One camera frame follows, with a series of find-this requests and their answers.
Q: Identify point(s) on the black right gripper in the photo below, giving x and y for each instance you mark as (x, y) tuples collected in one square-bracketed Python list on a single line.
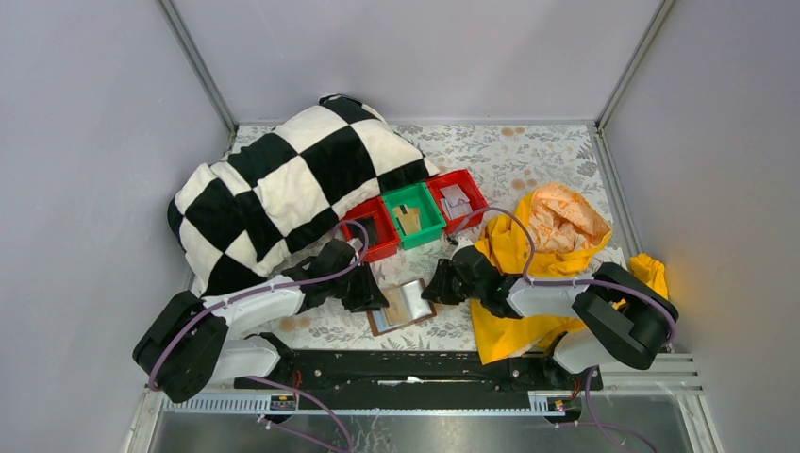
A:
[(455, 282)]

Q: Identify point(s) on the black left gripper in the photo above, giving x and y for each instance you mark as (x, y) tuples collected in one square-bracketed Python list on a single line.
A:
[(355, 286)]

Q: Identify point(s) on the brown leather card holder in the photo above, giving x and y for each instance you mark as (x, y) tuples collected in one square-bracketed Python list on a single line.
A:
[(420, 309)]

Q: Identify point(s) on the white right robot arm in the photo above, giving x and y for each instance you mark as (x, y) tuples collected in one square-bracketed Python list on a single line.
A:
[(624, 320)]

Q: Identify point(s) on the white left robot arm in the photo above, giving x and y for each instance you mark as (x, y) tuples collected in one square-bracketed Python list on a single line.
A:
[(195, 342)]

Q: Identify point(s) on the black card in red bin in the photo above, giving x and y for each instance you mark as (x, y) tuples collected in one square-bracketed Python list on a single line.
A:
[(369, 225)]

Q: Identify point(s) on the gold cards in green bin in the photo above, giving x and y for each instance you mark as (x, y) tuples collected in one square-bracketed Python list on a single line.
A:
[(408, 219)]

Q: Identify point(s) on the white cards in red bin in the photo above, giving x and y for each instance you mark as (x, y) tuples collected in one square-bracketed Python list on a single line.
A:
[(455, 202)]

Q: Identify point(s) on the left red plastic bin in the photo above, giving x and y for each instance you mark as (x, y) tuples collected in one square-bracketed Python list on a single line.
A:
[(384, 240)]

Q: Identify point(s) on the red plastic bin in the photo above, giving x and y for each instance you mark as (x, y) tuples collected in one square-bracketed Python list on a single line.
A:
[(465, 180), (384, 240)]

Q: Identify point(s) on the green plastic bin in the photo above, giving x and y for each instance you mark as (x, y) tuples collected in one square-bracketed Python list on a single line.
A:
[(432, 221)]

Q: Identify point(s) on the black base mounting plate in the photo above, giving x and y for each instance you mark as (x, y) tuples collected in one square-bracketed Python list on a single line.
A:
[(423, 380)]

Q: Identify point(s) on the right red plastic bin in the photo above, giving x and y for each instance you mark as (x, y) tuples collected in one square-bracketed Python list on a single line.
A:
[(465, 180)]

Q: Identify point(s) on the yellow raincoat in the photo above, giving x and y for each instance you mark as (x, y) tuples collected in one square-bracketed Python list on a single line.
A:
[(567, 232)]

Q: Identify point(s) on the black white checkered blanket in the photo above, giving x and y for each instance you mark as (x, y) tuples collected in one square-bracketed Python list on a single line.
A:
[(240, 217)]

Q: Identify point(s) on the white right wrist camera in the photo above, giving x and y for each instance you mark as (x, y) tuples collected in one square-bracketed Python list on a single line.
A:
[(462, 243)]

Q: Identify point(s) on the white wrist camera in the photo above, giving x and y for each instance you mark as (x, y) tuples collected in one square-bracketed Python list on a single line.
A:
[(357, 245), (462, 243)]

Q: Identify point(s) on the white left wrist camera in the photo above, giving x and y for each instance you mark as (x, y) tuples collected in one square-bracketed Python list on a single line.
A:
[(357, 245)]

